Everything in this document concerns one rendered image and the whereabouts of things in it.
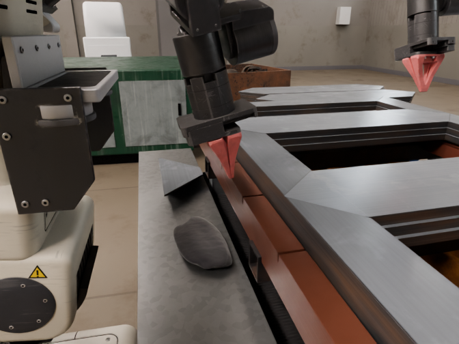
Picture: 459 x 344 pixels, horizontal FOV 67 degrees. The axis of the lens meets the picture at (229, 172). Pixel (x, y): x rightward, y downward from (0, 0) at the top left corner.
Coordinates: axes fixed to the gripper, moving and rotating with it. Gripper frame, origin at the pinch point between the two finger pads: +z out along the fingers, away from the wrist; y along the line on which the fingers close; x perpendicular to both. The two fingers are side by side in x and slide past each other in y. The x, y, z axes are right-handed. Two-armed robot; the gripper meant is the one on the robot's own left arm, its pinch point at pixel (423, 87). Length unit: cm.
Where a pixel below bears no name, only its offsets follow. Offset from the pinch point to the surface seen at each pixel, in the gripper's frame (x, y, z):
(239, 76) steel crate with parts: -43, 299, -44
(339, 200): 30.6, -16.7, 17.0
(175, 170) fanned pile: 51, 40, 17
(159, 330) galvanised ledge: 60, -13, 34
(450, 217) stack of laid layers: 15.5, -22.1, 20.6
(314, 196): 33.7, -14.8, 16.4
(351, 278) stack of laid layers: 38, -32, 22
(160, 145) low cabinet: 47, 253, 18
